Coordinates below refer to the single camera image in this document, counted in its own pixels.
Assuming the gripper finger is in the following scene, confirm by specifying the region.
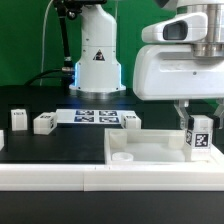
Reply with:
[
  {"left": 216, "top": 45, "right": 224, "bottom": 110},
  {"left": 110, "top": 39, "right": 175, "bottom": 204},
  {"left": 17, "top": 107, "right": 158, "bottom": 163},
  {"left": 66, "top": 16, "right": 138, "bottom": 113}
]
[
  {"left": 214, "top": 98, "right": 224, "bottom": 129},
  {"left": 174, "top": 99, "right": 190, "bottom": 130}
]

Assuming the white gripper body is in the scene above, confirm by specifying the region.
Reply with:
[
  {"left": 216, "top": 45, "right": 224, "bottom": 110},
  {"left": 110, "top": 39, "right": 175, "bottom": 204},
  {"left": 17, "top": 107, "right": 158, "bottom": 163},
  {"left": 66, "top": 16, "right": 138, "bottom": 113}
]
[{"left": 133, "top": 45, "right": 224, "bottom": 100}]

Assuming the white square tabletop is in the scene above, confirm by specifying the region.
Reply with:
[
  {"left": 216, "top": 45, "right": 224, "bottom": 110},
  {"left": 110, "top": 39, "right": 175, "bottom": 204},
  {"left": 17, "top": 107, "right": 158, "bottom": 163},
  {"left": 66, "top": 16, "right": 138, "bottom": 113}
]
[{"left": 104, "top": 129, "right": 224, "bottom": 166}]

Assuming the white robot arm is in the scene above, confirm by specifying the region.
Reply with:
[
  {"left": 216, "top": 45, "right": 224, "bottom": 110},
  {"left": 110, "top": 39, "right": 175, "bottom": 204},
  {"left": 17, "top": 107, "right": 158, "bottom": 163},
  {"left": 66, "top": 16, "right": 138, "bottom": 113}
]
[{"left": 71, "top": 0, "right": 224, "bottom": 130}]

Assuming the white block left edge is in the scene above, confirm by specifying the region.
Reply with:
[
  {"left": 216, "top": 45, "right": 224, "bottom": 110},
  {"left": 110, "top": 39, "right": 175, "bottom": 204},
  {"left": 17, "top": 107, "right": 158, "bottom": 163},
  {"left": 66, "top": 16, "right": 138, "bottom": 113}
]
[{"left": 0, "top": 130, "right": 4, "bottom": 151}]

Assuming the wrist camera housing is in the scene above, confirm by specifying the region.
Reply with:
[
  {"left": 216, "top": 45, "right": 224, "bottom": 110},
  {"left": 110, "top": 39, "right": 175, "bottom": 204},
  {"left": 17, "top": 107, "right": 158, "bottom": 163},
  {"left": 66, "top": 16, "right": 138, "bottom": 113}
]
[{"left": 142, "top": 12, "right": 208, "bottom": 43}]

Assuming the white U-shaped obstacle wall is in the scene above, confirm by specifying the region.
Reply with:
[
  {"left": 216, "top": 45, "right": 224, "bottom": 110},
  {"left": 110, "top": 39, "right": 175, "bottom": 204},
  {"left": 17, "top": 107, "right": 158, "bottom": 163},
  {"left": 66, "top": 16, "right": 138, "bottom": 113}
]
[{"left": 0, "top": 132, "right": 224, "bottom": 193}]

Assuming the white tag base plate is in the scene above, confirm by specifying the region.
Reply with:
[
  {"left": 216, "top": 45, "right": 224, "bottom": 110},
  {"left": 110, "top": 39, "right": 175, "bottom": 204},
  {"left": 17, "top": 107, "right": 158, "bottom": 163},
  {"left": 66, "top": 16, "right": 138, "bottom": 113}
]
[{"left": 56, "top": 109, "right": 135, "bottom": 124}]

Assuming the black camera stand pole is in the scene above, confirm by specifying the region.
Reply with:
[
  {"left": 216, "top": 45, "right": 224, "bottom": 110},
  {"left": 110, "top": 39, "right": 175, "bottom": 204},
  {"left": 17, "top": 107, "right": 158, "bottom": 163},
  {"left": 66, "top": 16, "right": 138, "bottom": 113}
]
[{"left": 53, "top": 0, "right": 80, "bottom": 68}]

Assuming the white cable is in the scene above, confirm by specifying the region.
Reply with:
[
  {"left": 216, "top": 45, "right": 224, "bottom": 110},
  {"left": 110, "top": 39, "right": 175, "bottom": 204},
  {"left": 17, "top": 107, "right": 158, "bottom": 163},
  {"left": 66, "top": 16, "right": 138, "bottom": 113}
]
[{"left": 39, "top": 0, "right": 55, "bottom": 78}]

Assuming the black cable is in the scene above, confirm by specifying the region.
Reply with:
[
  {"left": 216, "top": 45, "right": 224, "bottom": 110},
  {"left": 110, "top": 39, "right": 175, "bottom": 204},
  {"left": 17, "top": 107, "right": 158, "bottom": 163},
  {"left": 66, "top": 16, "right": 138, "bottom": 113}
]
[{"left": 23, "top": 67, "right": 75, "bottom": 87}]

